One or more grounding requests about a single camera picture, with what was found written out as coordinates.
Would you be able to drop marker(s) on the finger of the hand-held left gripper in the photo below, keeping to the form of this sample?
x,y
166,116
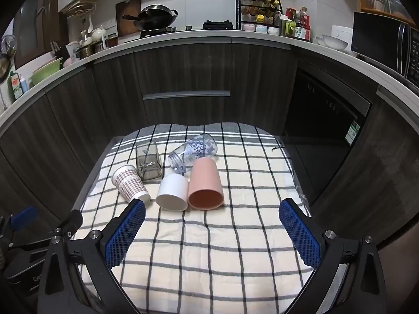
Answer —
x,y
23,219
71,223

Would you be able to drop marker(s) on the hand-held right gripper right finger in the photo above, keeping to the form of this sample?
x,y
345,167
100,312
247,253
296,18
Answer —
x,y
299,235

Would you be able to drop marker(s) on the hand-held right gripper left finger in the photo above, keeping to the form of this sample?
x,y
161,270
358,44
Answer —
x,y
126,232

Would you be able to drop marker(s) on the brown patterned paper cup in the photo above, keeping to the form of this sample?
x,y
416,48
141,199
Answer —
x,y
129,183

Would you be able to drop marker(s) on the white plastic cup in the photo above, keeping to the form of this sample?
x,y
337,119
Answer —
x,y
173,186

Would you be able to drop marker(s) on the grey transparent square cup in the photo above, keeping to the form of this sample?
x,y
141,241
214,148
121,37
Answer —
x,y
150,170

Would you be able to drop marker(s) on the pink plastic cup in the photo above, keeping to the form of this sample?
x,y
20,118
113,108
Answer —
x,y
206,180

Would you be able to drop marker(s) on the clear glass blue print cup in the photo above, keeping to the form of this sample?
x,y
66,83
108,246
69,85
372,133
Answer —
x,y
196,147

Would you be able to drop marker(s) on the black checked white cloth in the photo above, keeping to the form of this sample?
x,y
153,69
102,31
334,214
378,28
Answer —
x,y
212,242

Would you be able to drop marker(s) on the black built-in dishwasher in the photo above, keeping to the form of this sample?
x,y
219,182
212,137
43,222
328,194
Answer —
x,y
324,130

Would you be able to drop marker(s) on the green dishwasher sticker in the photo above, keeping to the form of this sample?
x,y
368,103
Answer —
x,y
353,132

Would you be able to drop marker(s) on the green dish soap bottle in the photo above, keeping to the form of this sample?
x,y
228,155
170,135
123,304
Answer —
x,y
15,86

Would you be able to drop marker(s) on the green plastic basin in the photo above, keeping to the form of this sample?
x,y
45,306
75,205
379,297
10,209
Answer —
x,y
45,73

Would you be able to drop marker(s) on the black knife block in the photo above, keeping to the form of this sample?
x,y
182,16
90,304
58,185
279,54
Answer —
x,y
60,52

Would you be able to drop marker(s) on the hanging pan lid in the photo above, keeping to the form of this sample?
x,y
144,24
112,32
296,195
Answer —
x,y
8,47

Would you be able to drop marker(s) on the brown glass jar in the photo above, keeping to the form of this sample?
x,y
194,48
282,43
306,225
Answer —
x,y
112,40

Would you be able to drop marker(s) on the white teapot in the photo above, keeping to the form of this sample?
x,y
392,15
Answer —
x,y
98,34

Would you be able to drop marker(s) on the white rice cooker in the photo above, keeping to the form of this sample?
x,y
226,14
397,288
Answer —
x,y
342,34

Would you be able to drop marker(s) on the white small bowl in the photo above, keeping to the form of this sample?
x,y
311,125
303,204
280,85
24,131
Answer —
x,y
273,30

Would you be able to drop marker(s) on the black microwave oven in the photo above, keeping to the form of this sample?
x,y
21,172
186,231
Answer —
x,y
376,42

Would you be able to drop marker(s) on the light blue small bowl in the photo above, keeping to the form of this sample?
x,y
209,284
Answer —
x,y
261,28

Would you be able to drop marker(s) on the pink small bowl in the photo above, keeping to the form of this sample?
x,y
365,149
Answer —
x,y
248,26

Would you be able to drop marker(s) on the black wok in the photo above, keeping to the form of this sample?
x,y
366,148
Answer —
x,y
155,18

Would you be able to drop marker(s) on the dark red sauce bottle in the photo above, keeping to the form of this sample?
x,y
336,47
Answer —
x,y
304,18

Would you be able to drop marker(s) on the dark wooden cutting board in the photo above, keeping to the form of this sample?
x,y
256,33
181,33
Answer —
x,y
127,8

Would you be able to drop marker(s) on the black gas stove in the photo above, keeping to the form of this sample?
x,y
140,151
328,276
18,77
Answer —
x,y
216,25

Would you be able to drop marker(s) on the wall rack with wooden boards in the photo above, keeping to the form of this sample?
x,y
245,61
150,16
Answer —
x,y
83,5

